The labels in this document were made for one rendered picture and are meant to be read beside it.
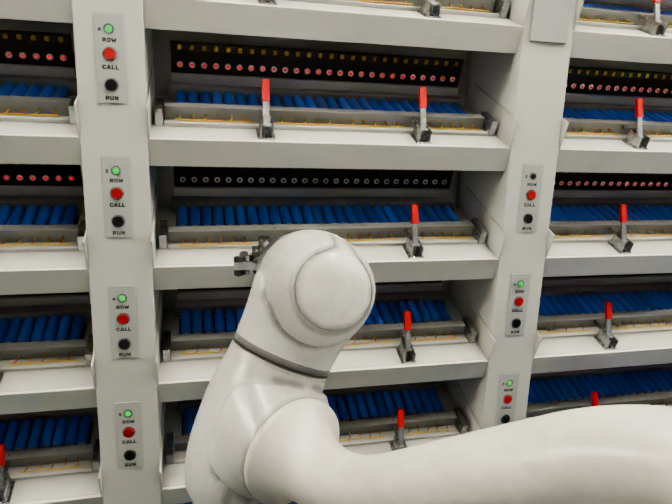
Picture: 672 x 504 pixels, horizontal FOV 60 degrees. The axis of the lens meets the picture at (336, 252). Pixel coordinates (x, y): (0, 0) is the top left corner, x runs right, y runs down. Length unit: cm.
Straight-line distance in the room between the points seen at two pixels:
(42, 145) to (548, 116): 82
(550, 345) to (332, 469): 83
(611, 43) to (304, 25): 55
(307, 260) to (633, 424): 27
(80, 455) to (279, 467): 70
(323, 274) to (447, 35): 63
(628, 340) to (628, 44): 59
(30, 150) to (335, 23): 49
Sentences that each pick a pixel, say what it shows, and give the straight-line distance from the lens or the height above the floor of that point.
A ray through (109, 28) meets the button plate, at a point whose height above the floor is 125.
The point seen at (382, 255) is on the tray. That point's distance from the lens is 103.
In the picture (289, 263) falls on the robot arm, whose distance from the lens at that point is 50.
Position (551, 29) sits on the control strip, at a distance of 111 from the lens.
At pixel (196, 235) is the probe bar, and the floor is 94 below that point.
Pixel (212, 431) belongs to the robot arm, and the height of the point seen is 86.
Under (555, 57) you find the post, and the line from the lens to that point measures 111.
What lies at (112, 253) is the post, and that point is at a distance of 96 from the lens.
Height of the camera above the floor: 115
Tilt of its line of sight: 13 degrees down
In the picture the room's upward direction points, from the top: 2 degrees clockwise
